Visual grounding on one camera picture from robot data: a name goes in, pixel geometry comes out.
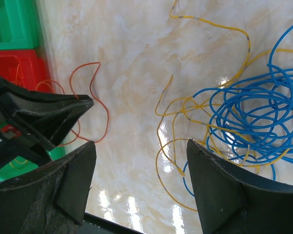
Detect yellow wire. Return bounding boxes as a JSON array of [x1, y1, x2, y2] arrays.
[[155, 0, 293, 212]]

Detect red plastic bin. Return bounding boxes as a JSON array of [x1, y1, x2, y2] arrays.
[[0, 50, 52, 93]]

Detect green plastic bin upper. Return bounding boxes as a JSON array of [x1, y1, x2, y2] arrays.
[[0, 0, 41, 50]]

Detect orange wires in red bin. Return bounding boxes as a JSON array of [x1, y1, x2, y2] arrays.
[[13, 63, 27, 86]]

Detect blue wire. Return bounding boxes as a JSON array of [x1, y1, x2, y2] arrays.
[[182, 18, 293, 197]]

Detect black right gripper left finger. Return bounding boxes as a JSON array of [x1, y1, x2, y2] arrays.
[[0, 141, 97, 234]]

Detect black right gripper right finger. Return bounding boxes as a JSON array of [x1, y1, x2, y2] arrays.
[[187, 139, 293, 234]]

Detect green plastic bin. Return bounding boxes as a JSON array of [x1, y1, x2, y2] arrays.
[[0, 122, 66, 182], [0, 0, 41, 50]]

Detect yellow wires in bin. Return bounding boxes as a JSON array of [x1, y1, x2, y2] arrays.
[[8, 157, 30, 170]]

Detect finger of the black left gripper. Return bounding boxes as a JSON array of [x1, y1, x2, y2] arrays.
[[0, 77, 94, 168]]

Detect green plastic bin lower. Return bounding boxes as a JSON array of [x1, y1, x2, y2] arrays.
[[0, 122, 66, 182]]

